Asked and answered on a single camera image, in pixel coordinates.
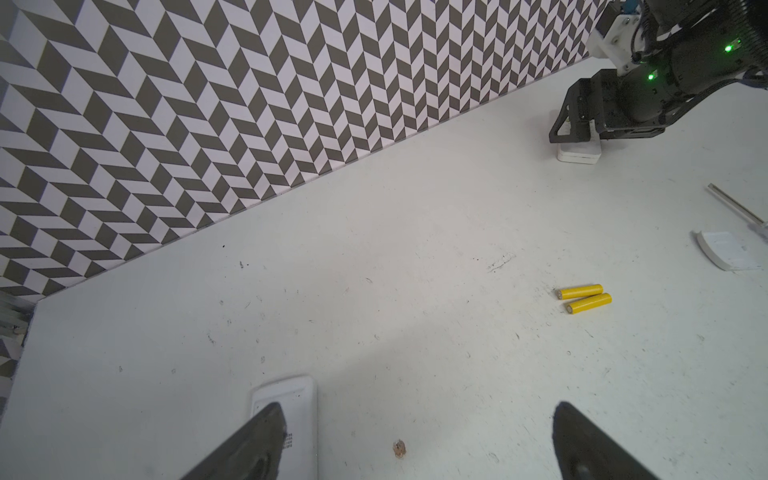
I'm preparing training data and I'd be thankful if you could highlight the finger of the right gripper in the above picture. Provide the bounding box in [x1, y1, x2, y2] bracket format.
[549, 80, 593, 144]

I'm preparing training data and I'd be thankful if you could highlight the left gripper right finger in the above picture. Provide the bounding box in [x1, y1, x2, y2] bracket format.
[552, 401, 658, 480]

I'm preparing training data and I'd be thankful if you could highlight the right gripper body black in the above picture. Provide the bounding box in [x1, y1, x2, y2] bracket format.
[566, 69, 666, 140]

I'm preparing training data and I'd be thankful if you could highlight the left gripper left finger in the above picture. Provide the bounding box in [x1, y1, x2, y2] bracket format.
[183, 402, 287, 480]

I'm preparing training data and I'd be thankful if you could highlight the white remote control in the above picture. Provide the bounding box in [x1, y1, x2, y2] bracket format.
[557, 121, 602, 165]
[251, 375, 318, 480]

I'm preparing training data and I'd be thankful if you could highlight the small battery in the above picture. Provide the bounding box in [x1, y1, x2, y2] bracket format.
[555, 284, 604, 300]

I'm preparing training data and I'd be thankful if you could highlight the white battery cover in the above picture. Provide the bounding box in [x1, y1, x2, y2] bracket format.
[695, 231, 761, 272]

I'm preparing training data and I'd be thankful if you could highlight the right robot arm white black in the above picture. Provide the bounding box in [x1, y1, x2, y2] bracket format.
[549, 0, 767, 144]

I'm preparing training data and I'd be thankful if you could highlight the clear thin strip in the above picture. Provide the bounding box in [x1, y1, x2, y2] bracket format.
[707, 183, 768, 242]

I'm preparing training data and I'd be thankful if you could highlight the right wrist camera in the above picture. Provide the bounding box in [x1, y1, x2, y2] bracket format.
[587, 1, 644, 77]

